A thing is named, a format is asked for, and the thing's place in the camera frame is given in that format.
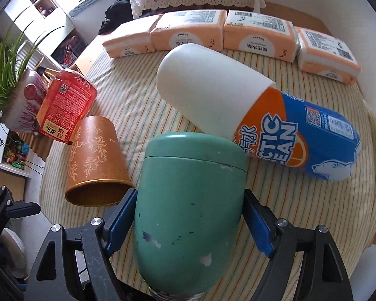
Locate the dark cloth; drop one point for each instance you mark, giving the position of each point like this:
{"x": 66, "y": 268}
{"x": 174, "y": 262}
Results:
{"x": 117, "y": 14}

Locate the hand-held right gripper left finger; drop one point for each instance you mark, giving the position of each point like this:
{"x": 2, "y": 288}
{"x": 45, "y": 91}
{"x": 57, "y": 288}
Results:
{"x": 120, "y": 218}

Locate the white shelf cabinet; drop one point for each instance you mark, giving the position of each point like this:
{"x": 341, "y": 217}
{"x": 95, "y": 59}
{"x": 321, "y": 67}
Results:
{"x": 34, "y": 6}

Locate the white paper cup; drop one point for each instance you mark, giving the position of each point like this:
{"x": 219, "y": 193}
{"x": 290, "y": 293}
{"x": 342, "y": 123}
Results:
{"x": 213, "y": 89}

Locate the blue and orange bottle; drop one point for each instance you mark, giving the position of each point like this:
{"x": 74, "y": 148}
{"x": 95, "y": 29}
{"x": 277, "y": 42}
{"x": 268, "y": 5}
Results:
{"x": 300, "y": 138}

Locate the green potted plant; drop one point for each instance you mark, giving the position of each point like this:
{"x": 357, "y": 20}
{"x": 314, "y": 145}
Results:
{"x": 1, "y": 78}

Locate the green metal cup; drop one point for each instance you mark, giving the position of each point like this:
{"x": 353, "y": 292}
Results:
{"x": 188, "y": 213}

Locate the orange patterned paper cup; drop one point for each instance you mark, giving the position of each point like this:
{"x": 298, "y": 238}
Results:
{"x": 92, "y": 160}

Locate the orange tissue pack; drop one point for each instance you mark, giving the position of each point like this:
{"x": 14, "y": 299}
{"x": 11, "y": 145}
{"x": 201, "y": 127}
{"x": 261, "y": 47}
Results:
{"x": 327, "y": 53}
{"x": 130, "y": 42}
{"x": 260, "y": 36}
{"x": 188, "y": 31}

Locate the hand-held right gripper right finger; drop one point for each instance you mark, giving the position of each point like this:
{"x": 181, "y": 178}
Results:
{"x": 259, "y": 222}

